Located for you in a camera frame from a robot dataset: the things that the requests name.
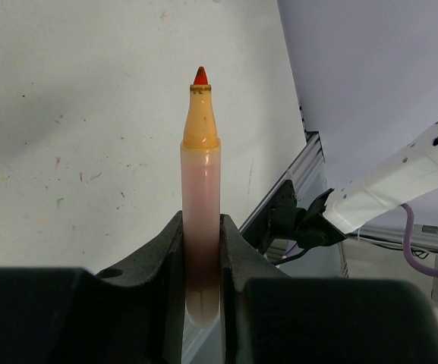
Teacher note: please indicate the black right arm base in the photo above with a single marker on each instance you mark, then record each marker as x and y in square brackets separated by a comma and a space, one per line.
[280, 219]

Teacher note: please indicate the yellow highlighter pen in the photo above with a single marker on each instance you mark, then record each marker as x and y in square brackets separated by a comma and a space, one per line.
[200, 153]

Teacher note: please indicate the aluminium mounting rail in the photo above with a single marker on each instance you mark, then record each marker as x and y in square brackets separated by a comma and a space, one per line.
[307, 173]

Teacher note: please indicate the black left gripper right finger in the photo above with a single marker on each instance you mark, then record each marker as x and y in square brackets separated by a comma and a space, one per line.
[239, 262]

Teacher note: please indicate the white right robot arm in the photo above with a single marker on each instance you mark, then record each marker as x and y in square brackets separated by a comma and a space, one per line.
[404, 176]

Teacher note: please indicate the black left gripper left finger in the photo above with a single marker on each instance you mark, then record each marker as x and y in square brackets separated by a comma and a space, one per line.
[140, 303]

